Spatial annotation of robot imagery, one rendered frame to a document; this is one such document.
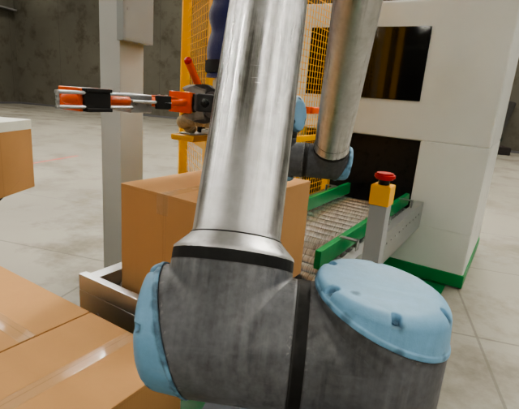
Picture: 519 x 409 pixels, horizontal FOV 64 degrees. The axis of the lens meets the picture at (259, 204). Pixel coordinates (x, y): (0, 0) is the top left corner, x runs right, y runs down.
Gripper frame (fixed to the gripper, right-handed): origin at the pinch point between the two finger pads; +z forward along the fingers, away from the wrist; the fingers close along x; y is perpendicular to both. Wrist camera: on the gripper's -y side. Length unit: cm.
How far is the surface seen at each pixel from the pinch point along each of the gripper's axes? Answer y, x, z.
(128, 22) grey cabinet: 60, 33, 90
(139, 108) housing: -19.7, -1.8, -3.0
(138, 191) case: -3.1, -28.9, 15.2
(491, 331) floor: 172, -123, -96
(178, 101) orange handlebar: -5.7, 0.2, -3.0
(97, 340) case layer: -26, -68, 7
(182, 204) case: -3.8, -29.4, -4.2
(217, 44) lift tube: 16.8, 18.1, 1.4
